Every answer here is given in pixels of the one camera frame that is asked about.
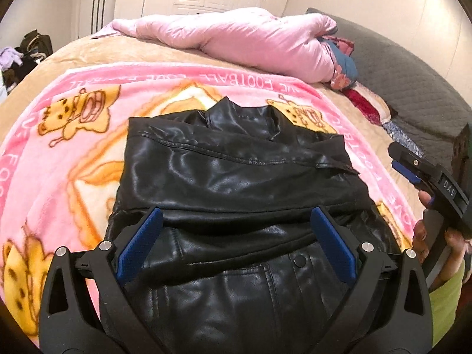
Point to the blue floral quilt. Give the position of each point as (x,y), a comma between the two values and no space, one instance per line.
(344,67)

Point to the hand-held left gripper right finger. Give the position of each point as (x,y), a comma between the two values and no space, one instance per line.
(332,243)

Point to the pink cartoon printed blanket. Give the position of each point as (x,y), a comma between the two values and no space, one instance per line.
(73,147)

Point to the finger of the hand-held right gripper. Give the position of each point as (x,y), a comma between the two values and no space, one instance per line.
(411,158)
(407,173)

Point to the dark brown furniture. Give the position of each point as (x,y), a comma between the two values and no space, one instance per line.
(464,151)

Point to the dark blue patterned cloth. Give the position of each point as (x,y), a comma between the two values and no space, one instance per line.
(400,132)

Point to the dark handbag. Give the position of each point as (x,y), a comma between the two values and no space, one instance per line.
(35,44)

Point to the red patterned pillow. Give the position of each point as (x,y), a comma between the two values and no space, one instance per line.
(365,105)

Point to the person's right hand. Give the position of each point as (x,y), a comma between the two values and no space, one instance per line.
(455,254)

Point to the grey quilted headboard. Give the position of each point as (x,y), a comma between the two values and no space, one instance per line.
(405,81)

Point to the person's right forearm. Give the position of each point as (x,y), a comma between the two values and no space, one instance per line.
(448,309)

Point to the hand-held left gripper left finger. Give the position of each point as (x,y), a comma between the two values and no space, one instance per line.
(140,239)

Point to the black leather jacket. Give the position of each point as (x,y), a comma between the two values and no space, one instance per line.
(239,177)

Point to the pink duvet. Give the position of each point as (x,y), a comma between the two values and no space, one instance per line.
(239,40)

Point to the beige plush bed cover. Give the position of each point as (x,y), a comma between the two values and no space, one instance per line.
(73,49)

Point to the purple cloth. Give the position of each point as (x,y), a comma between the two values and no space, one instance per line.
(11,57)

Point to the white door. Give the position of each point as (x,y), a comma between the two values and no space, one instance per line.
(86,11)

